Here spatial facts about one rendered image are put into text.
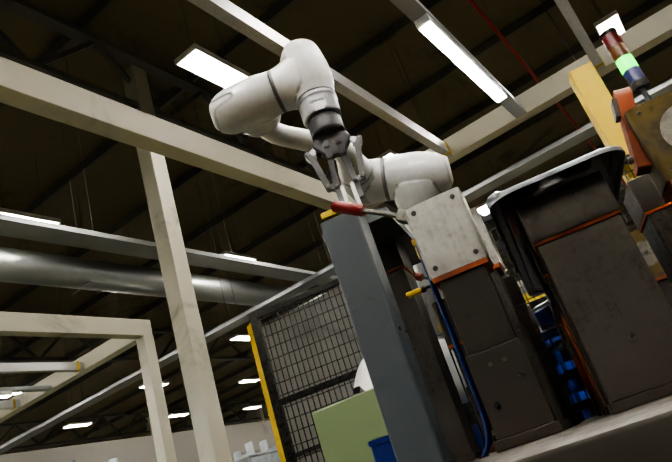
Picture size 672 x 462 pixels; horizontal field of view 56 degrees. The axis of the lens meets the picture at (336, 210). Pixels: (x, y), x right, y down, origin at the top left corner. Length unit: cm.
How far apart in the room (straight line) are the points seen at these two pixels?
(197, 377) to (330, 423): 749
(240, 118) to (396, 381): 70
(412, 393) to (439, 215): 28
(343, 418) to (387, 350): 83
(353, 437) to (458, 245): 100
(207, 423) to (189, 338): 121
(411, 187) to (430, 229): 90
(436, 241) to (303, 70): 61
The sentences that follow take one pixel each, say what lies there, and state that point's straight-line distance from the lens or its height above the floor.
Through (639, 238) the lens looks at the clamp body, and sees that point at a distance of 160.
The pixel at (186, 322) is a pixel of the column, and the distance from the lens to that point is 952.
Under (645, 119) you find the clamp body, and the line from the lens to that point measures 97.
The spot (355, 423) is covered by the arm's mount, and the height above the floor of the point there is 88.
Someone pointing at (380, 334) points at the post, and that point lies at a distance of 104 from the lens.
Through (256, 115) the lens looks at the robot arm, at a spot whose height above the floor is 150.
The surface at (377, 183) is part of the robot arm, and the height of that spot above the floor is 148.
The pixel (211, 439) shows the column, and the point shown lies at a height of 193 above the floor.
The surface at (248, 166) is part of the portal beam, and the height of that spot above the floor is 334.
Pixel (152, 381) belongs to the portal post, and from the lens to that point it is 842.
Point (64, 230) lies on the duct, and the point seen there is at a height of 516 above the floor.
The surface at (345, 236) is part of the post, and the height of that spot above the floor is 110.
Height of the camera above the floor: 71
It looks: 24 degrees up
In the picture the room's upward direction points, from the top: 19 degrees counter-clockwise
